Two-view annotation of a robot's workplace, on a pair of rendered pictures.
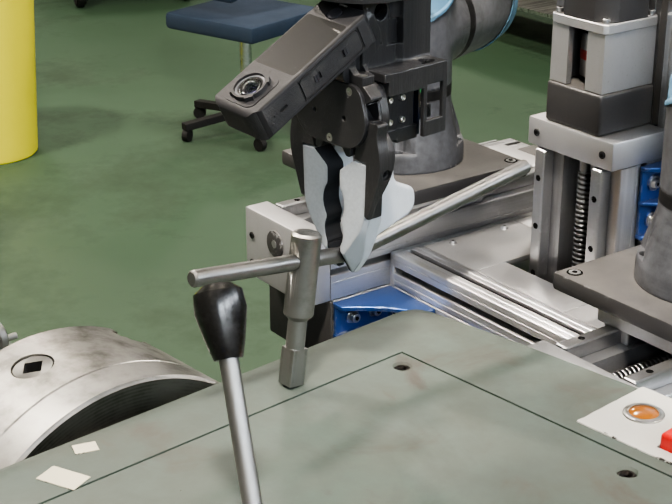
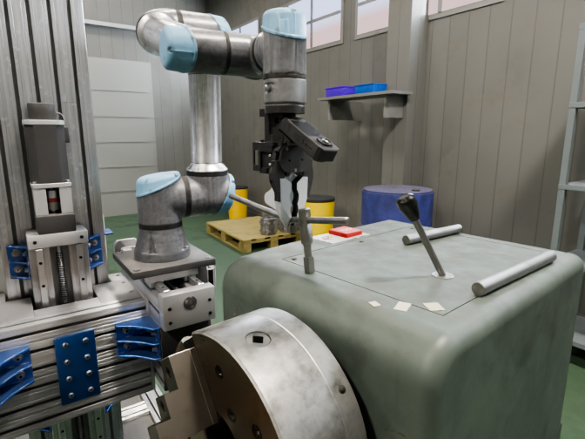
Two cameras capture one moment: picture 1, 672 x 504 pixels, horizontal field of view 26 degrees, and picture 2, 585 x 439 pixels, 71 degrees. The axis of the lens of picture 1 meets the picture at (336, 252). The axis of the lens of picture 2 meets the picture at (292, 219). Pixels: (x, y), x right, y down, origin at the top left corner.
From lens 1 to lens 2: 1.23 m
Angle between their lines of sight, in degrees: 84
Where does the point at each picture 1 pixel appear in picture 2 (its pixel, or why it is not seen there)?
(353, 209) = (302, 196)
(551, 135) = (45, 240)
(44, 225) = not seen: outside the picture
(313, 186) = (285, 195)
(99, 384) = (287, 317)
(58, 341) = (231, 331)
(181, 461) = (378, 287)
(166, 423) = (347, 291)
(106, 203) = not seen: outside the picture
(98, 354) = (250, 320)
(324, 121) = (293, 164)
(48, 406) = (300, 334)
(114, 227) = not seen: outside the picture
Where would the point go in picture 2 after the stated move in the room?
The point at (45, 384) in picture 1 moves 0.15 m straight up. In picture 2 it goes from (280, 334) to (279, 226)
